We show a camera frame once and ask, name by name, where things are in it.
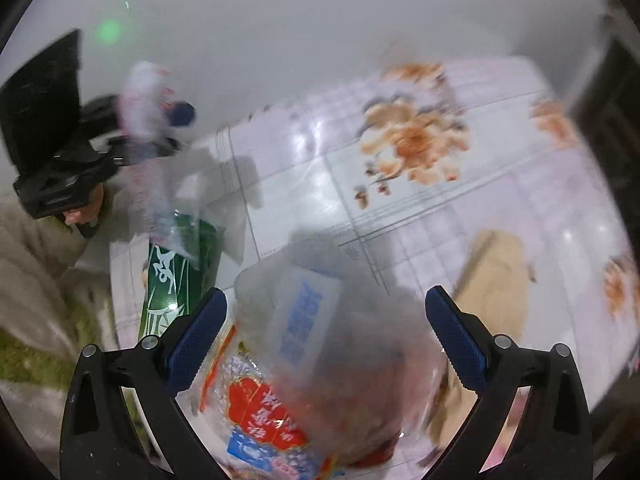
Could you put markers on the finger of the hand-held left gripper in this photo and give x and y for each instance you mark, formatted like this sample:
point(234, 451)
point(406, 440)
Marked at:
point(142, 149)
point(182, 113)

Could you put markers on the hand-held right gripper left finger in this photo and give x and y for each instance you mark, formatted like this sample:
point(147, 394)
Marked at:
point(200, 340)

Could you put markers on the dark wooden furniture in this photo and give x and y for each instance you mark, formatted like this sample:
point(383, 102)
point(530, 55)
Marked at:
point(617, 90)

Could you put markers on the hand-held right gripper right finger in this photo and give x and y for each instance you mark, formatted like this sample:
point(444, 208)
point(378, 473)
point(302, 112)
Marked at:
point(457, 340)

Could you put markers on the red snack packet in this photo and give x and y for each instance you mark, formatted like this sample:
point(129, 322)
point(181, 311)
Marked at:
point(250, 410)

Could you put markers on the clear plastic bottle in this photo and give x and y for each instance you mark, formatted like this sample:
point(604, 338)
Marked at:
point(380, 320)

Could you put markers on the brown paper piece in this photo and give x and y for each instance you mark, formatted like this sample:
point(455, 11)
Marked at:
point(497, 280)

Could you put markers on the green printed packet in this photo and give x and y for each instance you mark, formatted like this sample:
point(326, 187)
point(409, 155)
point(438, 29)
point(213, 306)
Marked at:
point(170, 285)

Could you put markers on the clear printed plastic wrapper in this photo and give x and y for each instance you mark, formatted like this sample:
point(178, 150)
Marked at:
point(145, 100)

